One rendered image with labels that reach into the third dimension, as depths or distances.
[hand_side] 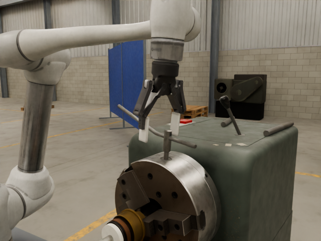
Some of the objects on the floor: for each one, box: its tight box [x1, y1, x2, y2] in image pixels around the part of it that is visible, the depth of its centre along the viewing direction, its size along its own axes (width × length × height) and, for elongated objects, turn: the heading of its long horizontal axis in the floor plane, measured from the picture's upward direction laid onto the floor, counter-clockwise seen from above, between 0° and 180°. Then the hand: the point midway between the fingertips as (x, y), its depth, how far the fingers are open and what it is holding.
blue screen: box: [99, 40, 147, 147], centre depth 760 cm, size 412×80×235 cm
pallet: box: [171, 105, 208, 121], centre depth 910 cm, size 125×86×44 cm
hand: (159, 133), depth 81 cm, fingers open, 12 cm apart
